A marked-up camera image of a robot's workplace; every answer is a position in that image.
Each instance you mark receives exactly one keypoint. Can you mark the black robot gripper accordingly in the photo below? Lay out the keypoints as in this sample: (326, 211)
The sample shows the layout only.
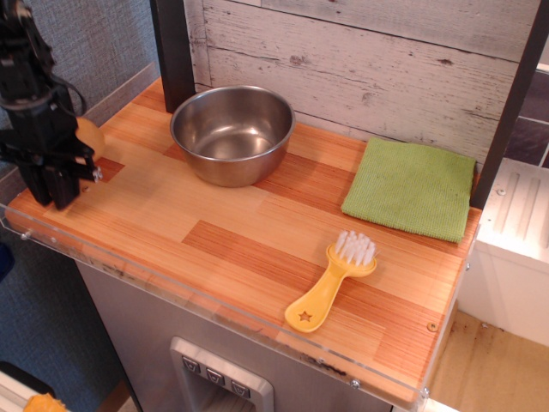
(42, 136)

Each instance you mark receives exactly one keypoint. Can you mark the toy chicken drumstick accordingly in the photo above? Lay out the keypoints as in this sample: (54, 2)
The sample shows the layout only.
(91, 135)

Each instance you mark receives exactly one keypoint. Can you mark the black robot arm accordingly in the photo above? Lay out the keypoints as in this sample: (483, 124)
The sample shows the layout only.
(27, 62)

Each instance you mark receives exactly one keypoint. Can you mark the green cloth towel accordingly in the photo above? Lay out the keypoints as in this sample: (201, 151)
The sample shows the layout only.
(413, 188)

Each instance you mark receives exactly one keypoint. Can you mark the clear acrylic left guard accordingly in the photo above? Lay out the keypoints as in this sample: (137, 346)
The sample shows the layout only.
(11, 180)

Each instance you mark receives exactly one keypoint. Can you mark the stainless steel bowl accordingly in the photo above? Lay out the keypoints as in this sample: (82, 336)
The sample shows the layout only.
(233, 136)

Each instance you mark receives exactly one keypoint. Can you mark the grey toy fridge cabinet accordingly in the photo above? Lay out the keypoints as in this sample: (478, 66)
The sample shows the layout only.
(141, 326)

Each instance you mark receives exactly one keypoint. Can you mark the silver dispenser panel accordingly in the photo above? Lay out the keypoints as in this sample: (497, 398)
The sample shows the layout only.
(209, 382)

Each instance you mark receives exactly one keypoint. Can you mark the yellow scrub brush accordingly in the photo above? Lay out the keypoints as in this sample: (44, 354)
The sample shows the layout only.
(351, 255)

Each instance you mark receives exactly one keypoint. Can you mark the white toy sink unit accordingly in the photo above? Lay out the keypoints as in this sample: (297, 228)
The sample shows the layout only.
(506, 281)

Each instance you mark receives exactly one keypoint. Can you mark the dark left post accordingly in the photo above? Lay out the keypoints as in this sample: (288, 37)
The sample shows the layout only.
(174, 54)

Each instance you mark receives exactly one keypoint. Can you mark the dark post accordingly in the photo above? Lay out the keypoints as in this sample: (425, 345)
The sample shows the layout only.
(174, 54)
(518, 93)

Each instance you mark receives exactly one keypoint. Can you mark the dark right post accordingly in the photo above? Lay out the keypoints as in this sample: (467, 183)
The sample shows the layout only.
(518, 93)

